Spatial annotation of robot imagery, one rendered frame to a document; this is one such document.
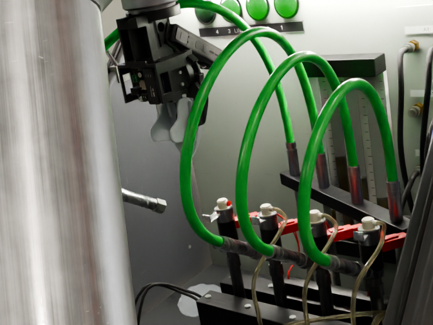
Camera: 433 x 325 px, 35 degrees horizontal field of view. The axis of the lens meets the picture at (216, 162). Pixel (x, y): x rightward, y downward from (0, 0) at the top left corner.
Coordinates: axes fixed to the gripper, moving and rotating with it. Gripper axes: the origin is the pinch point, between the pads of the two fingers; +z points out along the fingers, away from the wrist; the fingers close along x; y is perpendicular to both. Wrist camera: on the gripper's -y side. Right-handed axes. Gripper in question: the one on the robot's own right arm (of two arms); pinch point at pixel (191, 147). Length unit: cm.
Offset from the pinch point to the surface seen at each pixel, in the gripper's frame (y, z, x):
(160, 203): -0.4, 9.9, -9.0
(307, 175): 8.5, -1.2, 24.4
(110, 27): -199, 13, -230
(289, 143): -23.7, 7.8, 0.3
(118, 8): -207, 4, -229
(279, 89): -23.2, -1.7, 0.2
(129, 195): 3.7, 6.9, -10.9
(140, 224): -14.5, 23.0, -31.1
